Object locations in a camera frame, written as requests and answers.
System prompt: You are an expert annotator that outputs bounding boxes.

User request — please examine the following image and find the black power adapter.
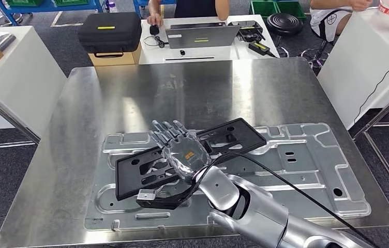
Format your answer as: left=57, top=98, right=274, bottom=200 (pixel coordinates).
left=248, top=41, right=271, bottom=55

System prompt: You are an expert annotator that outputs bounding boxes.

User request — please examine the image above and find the person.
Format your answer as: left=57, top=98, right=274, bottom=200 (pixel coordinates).
left=309, top=0, right=373, bottom=42
left=147, top=0, right=231, bottom=27

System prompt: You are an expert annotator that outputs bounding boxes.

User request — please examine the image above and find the green plastic bin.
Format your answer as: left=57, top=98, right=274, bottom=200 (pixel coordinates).
left=276, top=0, right=312, bottom=22
left=249, top=0, right=279, bottom=18

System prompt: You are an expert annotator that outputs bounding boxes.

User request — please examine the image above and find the thin black cable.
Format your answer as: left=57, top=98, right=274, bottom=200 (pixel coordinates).
left=352, top=54, right=389, bottom=124

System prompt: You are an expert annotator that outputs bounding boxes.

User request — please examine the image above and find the white desk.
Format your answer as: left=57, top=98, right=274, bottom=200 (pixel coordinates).
left=138, top=14, right=280, bottom=65

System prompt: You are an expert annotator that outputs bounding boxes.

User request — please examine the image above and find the white table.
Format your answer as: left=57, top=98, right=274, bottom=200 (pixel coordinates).
left=0, top=25, right=68, bottom=131
left=317, top=7, right=389, bottom=131

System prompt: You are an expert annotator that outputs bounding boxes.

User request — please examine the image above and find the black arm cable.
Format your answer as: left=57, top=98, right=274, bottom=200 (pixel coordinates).
left=194, top=152, right=382, bottom=248

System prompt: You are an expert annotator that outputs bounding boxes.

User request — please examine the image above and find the black plastic plate part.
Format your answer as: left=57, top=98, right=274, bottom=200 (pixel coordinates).
left=115, top=117, right=268, bottom=202

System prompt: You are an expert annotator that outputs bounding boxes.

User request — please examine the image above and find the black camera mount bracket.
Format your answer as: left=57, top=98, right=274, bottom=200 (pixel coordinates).
left=135, top=178, right=202, bottom=210

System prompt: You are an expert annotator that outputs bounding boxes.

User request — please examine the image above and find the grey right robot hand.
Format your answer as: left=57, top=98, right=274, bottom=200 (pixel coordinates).
left=149, top=119, right=212, bottom=184

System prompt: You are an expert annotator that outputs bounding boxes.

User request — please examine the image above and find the black round stool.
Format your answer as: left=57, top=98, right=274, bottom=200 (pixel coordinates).
left=266, top=13, right=304, bottom=37

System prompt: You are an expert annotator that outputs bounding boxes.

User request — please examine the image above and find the steel bench frame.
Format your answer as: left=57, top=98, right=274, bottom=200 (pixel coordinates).
left=352, top=82, right=389, bottom=206
left=0, top=73, right=41, bottom=145

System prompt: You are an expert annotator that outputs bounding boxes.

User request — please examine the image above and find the person's hand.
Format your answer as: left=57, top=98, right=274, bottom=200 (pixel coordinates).
left=147, top=13, right=164, bottom=27

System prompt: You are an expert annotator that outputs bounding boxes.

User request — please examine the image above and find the black hard carrying case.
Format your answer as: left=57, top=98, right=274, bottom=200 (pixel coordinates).
left=78, top=12, right=143, bottom=58

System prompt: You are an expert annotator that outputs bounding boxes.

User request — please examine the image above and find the stamped sheet metal panel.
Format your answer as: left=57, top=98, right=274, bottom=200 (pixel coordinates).
left=84, top=122, right=372, bottom=231

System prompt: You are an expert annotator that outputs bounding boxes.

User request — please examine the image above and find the blue metal shelf rack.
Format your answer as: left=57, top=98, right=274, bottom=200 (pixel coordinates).
left=0, top=0, right=108, bottom=26

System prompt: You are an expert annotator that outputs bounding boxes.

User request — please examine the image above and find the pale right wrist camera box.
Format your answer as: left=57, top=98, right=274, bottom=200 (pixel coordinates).
left=137, top=189, right=157, bottom=202

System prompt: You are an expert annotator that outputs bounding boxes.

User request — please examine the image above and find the grey laptop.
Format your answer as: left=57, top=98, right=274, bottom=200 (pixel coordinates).
left=165, top=24, right=242, bottom=50

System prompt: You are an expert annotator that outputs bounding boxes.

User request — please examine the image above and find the steel workbench table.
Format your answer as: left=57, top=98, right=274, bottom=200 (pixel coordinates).
left=0, top=57, right=389, bottom=248

